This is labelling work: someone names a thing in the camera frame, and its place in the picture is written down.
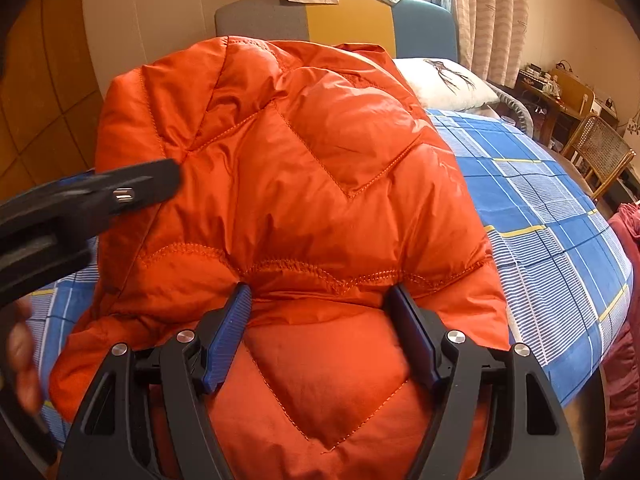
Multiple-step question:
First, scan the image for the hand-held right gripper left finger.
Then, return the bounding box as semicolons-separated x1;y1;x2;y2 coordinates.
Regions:
57;282;253;480

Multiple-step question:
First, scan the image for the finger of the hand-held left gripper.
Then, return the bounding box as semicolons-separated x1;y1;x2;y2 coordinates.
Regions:
50;158;182;232
56;171;119;199

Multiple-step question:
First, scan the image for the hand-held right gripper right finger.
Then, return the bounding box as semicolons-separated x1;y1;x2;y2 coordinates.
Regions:
387;284;586;480

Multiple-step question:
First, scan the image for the orange puffer jacket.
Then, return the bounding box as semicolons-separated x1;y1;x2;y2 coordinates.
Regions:
49;35;511;480

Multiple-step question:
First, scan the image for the person's left hand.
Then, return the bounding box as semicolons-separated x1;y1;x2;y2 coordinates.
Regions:
2;296;46;414

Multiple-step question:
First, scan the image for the wooden wardrobe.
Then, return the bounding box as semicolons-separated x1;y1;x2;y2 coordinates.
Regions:
0;0;108;201

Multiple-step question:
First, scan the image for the bed with blue plaid sheet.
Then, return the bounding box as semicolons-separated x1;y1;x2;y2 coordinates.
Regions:
30;109;633;441

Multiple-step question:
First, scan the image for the pink ruffled quilt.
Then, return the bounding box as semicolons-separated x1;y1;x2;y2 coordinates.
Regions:
597;202;640;473

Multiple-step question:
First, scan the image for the white printed pillow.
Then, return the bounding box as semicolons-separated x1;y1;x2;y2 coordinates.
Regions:
392;57;500;112

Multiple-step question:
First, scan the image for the grey yellow blue headboard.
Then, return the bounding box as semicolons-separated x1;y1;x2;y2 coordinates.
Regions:
215;0;460;63

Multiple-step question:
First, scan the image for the rattan chair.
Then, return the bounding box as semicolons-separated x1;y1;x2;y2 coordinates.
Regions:
560;114;637;203

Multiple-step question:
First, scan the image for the cluttered wooden desk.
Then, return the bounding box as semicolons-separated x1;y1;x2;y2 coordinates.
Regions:
515;62;618;146

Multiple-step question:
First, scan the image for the white cabinet with leaf decal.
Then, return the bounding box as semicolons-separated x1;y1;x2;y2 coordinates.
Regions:
617;110;640;191

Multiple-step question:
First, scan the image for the grey padded bed rail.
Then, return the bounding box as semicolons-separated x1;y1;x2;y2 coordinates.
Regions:
487;82;536;136

